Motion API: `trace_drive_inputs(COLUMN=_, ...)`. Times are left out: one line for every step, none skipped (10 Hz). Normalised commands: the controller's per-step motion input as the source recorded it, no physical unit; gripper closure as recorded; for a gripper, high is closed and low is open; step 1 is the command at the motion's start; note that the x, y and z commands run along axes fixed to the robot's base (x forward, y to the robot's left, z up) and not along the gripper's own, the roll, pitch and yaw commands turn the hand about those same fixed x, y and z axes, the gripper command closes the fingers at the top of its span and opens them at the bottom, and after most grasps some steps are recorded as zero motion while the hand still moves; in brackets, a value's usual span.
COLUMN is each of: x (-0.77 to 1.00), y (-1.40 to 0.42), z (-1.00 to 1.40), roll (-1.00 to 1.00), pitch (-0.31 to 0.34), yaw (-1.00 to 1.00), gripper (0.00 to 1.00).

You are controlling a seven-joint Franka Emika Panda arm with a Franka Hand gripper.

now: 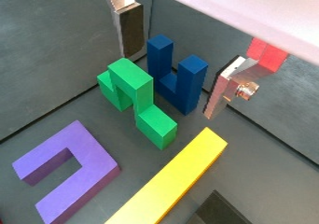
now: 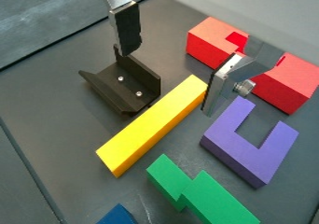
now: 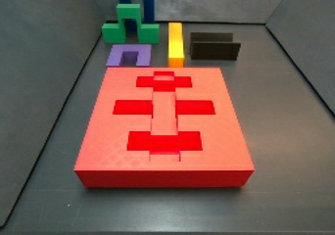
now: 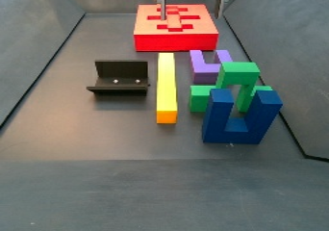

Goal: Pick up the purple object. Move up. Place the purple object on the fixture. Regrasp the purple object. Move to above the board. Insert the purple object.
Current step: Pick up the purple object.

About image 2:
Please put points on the blue U-shaped block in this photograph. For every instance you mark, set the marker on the blue U-shaped block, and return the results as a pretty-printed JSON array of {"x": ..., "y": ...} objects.
[{"x": 118, "y": 216}]

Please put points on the black angled fixture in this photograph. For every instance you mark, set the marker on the black angled fixture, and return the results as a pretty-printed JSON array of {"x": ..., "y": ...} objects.
[{"x": 127, "y": 84}]

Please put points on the green stepped block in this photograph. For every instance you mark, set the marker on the green stepped block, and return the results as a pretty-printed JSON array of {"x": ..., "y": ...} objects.
[{"x": 199, "y": 194}]

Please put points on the purple U-shaped block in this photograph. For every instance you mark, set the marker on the purple U-shaped block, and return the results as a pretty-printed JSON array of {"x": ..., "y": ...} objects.
[{"x": 254, "y": 163}]

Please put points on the yellow long block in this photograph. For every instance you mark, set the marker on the yellow long block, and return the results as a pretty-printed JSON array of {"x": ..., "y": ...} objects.
[{"x": 131, "y": 143}]

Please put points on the red board with slots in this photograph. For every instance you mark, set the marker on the red board with slots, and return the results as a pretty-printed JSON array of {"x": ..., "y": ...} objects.
[{"x": 286, "y": 86}]

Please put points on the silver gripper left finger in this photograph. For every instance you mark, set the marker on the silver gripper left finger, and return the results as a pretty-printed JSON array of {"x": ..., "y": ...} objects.
[{"x": 125, "y": 16}]

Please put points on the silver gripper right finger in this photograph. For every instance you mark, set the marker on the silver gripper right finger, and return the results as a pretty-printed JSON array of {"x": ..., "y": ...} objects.
[{"x": 231, "y": 78}]

